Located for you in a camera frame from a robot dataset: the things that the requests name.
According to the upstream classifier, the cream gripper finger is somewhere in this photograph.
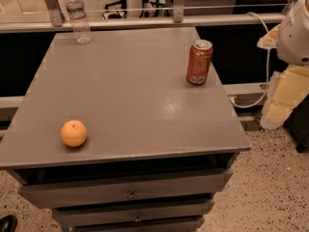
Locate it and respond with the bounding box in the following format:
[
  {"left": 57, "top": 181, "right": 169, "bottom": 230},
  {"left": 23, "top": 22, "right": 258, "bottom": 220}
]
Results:
[
  {"left": 260, "top": 65, "right": 309, "bottom": 130},
  {"left": 257, "top": 25, "right": 279, "bottom": 49}
]

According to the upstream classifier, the red coke can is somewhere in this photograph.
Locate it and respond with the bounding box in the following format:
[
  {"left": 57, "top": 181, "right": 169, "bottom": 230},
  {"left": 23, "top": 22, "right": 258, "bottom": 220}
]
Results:
[{"left": 186, "top": 40, "right": 213, "bottom": 85}]

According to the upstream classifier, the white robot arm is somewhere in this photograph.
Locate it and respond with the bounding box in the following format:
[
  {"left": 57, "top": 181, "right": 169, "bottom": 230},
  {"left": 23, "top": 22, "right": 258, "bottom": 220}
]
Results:
[{"left": 257, "top": 0, "right": 309, "bottom": 130}]

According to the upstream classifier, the clear plastic water bottle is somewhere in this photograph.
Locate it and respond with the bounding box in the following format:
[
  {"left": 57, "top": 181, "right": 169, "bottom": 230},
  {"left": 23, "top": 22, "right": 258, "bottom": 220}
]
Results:
[{"left": 65, "top": 0, "right": 92, "bottom": 44}]

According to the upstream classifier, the grey drawer cabinet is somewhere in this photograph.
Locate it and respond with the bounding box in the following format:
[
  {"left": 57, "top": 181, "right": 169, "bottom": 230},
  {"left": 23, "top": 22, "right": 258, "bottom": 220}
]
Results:
[{"left": 0, "top": 26, "right": 252, "bottom": 232}]

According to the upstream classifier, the black office chair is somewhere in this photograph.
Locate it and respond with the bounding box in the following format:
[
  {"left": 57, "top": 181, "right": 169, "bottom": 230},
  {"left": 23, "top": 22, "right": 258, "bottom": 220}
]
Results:
[{"left": 102, "top": 0, "right": 127, "bottom": 19}]

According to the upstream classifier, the middle grey drawer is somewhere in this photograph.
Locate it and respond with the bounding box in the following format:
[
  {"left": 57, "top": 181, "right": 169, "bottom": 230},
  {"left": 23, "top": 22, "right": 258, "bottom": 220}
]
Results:
[{"left": 53, "top": 197, "right": 214, "bottom": 226}]

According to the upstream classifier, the grey drawer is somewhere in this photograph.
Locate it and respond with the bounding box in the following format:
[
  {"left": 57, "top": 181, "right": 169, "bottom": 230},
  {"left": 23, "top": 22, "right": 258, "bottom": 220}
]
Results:
[
  {"left": 74, "top": 216, "right": 204, "bottom": 232},
  {"left": 53, "top": 197, "right": 214, "bottom": 226},
  {"left": 19, "top": 169, "right": 233, "bottom": 209}
]

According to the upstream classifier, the bottom grey drawer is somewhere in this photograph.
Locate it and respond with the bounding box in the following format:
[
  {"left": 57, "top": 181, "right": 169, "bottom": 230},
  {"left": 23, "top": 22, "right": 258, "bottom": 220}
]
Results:
[{"left": 74, "top": 216, "right": 204, "bottom": 232}]

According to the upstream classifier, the orange fruit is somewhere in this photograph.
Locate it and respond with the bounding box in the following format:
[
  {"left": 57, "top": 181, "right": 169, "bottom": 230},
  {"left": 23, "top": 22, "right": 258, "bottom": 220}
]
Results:
[{"left": 61, "top": 120, "right": 88, "bottom": 147}]

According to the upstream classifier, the top grey drawer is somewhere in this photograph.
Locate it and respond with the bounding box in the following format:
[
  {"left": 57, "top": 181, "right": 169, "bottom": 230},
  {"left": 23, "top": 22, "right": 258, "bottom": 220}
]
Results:
[{"left": 19, "top": 169, "right": 233, "bottom": 209}]

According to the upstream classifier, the black shoe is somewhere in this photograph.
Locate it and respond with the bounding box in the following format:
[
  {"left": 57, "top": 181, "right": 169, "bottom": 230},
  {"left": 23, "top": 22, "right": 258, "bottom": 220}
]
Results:
[{"left": 0, "top": 215, "right": 17, "bottom": 232}]

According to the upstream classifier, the white cable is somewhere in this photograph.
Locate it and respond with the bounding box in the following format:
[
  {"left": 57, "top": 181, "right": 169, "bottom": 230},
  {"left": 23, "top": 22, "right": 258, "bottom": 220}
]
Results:
[{"left": 229, "top": 12, "right": 272, "bottom": 109}]

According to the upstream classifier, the metal railing frame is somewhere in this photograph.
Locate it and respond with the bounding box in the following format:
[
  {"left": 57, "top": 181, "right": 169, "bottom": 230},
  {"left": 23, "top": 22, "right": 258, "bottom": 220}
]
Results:
[{"left": 0, "top": 0, "right": 297, "bottom": 33}]

